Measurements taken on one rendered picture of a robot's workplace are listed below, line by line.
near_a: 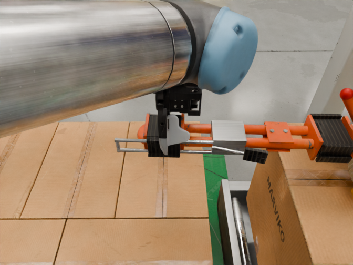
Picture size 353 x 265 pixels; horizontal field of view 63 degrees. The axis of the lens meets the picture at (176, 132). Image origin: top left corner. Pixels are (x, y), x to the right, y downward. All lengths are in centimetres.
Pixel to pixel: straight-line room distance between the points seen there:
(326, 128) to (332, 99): 127
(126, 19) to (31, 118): 9
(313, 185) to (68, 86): 66
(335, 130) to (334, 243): 23
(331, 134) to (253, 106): 202
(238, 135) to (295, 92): 238
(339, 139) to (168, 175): 88
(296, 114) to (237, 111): 50
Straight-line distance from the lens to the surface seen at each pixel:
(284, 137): 63
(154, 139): 58
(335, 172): 81
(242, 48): 27
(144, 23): 21
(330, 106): 199
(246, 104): 267
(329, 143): 64
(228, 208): 122
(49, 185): 147
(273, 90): 291
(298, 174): 77
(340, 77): 187
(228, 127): 62
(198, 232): 123
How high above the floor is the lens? 165
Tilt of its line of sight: 45 degrees down
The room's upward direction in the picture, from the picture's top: straight up
